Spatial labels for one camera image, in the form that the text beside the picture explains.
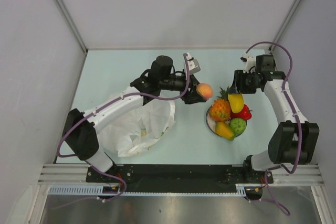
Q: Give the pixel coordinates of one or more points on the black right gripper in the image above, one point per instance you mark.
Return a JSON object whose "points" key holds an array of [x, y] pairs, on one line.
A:
{"points": [[238, 86]]}

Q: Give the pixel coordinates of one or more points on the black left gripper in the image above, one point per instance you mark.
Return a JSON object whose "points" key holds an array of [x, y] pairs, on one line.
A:
{"points": [[192, 96]]}

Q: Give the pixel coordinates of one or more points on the orange pink fake peach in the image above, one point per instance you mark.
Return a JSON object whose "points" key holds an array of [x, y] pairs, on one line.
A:
{"points": [[205, 90]]}

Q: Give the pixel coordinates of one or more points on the yellow fake mango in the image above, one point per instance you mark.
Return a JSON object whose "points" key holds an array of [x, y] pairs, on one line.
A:
{"points": [[236, 102]]}

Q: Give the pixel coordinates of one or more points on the red fake pepper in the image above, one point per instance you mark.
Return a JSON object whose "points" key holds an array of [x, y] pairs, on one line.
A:
{"points": [[244, 114]]}

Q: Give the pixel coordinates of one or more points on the orange fake pineapple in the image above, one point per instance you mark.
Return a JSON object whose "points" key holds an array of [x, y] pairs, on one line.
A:
{"points": [[220, 110]]}

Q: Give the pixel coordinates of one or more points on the green fake fruit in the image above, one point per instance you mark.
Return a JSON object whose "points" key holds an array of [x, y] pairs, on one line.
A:
{"points": [[238, 125]]}

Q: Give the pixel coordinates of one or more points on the orange green fake papaya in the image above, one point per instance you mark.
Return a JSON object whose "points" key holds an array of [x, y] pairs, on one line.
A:
{"points": [[222, 129]]}

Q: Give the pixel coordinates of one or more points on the white plastic bag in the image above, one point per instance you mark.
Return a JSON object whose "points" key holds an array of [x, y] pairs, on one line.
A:
{"points": [[138, 130]]}

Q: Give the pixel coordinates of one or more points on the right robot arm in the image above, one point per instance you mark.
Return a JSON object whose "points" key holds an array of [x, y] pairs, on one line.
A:
{"points": [[295, 138]]}

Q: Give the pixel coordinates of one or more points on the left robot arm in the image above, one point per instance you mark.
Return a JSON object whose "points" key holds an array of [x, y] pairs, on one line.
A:
{"points": [[81, 128]]}

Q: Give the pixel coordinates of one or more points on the round printed plate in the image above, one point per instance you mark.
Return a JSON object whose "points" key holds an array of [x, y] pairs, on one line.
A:
{"points": [[211, 123]]}

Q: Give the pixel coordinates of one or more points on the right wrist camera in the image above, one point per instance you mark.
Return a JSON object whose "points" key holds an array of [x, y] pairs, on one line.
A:
{"points": [[249, 61]]}

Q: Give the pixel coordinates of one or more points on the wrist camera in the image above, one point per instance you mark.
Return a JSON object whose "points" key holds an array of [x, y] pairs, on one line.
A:
{"points": [[249, 61], [191, 64]]}

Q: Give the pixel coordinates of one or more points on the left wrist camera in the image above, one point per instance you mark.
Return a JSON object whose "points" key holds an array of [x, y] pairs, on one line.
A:
{"points": [[191, 64]]}

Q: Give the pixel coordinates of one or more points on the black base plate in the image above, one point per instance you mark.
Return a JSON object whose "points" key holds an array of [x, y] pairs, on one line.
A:
{"points": [[164, 176]]}

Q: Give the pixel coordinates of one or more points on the white slotted cable duct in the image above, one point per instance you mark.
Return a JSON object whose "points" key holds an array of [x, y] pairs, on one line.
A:
{"points": [[234, 190]]}

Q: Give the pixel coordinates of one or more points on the right aluminium corner post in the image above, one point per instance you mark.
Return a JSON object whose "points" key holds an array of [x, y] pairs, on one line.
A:
{"points": [[287, 20]]}

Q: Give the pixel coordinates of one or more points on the aluminium corner post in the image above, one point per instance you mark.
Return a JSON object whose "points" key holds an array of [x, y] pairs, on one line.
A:
{"points": [[60, 4], [287, 20]]}

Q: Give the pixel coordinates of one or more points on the left aluminium corner post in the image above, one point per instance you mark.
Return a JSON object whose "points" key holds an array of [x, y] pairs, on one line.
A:
{"points": [[60, 4]]}

